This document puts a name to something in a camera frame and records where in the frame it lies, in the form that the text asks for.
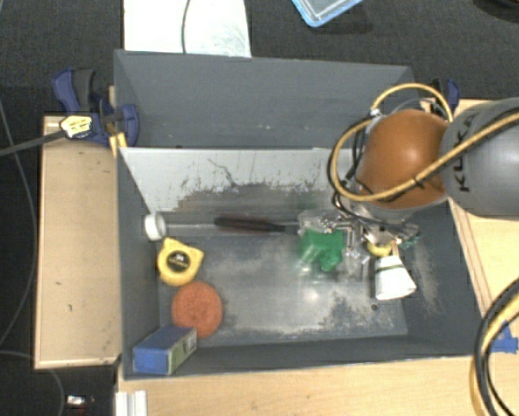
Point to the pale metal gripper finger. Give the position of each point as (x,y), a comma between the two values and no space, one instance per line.
(317,222)
(356,256)

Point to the green toy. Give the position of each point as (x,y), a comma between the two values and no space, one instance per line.
(322,247)

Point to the small yellow round object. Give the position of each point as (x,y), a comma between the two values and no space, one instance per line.
(378,248)

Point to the white cup with dark band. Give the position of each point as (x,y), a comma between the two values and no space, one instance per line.
(393,281)

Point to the grey metal bin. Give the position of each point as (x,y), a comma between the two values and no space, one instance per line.
(263,102)

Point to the yellow tape measure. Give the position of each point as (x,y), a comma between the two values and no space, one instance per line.
(179,261)

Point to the orange round sponge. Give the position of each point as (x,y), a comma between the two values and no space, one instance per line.
(197,309)

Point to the blue box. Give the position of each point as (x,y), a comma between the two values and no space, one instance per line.
(161,350)

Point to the pale wood board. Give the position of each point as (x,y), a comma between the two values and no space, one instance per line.
(79,241)

